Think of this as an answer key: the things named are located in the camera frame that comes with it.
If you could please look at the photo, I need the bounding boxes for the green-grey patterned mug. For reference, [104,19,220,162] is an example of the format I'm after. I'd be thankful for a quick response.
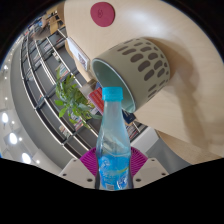
[91,37,171,114]

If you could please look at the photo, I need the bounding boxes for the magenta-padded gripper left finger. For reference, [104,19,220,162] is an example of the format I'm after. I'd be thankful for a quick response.
[58,147,100,190]

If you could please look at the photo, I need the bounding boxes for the grey bookshelf unit with books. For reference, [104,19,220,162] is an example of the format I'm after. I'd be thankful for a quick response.
[19,19,148,160]

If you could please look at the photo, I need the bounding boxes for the flat round red coaster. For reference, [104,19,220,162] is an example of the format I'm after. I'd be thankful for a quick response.
[90,1,116,28]

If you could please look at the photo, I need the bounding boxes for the red book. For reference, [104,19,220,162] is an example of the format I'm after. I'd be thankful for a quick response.
[87,87,105,115]

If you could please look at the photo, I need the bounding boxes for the round ceiling lights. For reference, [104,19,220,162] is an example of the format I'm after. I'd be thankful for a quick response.
[0,63,35,166]

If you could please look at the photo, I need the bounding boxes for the clear bottle with blue cap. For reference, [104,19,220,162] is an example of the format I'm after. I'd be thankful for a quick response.
[94,86,133,192]

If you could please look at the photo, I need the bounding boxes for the round-backed wooden chair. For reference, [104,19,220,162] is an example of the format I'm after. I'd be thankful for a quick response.
[156,129,218,166]

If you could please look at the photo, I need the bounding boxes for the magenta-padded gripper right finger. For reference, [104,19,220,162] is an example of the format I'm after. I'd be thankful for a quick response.
[128,146,170,188]

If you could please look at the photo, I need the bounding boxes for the large green potted plant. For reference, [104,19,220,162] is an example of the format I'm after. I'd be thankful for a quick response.
[54,66,103,130]

